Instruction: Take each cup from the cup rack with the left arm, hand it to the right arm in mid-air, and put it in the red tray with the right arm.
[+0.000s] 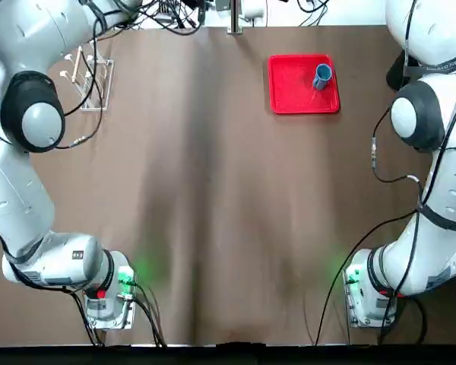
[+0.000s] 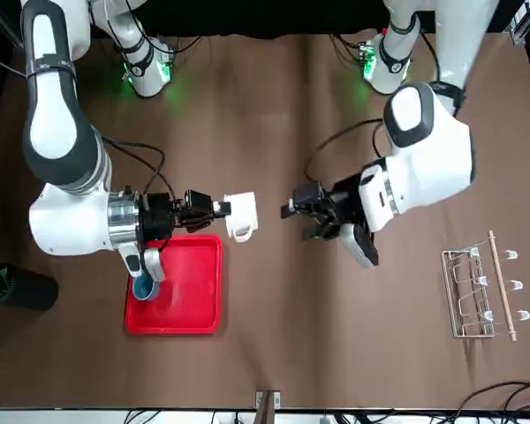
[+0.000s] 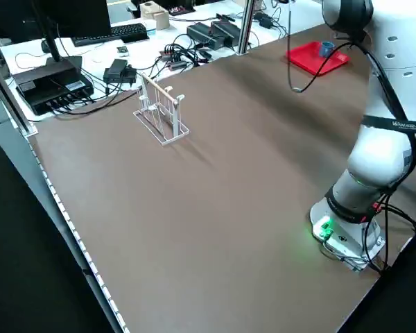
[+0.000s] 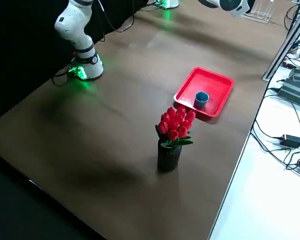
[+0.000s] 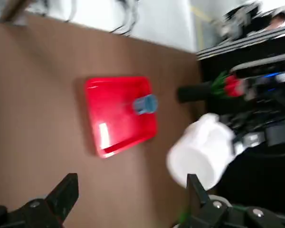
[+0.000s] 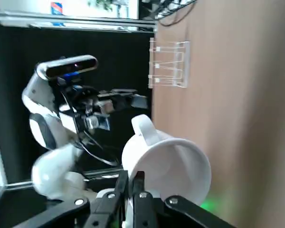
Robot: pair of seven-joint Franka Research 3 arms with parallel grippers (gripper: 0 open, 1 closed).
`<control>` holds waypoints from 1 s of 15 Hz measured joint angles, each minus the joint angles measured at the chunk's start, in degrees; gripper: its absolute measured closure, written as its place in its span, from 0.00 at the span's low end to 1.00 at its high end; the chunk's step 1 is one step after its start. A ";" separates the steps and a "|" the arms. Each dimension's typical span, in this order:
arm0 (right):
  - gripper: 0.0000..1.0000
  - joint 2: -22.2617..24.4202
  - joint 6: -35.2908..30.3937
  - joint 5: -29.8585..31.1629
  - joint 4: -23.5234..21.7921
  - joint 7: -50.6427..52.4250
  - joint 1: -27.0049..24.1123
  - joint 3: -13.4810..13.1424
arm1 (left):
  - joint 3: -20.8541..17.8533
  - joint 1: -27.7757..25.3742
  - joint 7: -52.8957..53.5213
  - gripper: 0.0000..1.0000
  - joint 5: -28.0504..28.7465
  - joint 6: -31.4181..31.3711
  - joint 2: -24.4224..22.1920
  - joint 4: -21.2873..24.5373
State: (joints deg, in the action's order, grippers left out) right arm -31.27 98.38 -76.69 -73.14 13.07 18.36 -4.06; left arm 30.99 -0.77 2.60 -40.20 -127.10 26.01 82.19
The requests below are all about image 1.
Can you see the aluminium camera post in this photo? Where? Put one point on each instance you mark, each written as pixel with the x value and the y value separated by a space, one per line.
pixel 234 19

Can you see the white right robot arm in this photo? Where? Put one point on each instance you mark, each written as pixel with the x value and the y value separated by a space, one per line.
pixel 441 228

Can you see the dark grey box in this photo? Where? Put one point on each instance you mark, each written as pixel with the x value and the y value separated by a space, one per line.
pixel 222 4

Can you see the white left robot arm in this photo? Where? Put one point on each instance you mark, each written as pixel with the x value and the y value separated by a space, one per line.
pixel 15 197

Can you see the black ribbed vase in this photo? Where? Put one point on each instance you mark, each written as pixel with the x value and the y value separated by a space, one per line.
pixel 397 76

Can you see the blue cup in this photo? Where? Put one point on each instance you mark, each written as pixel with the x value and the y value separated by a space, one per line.
pixel 322 76

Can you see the red plastic tray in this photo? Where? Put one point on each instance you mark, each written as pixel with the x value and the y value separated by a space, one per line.
pixel 296 91

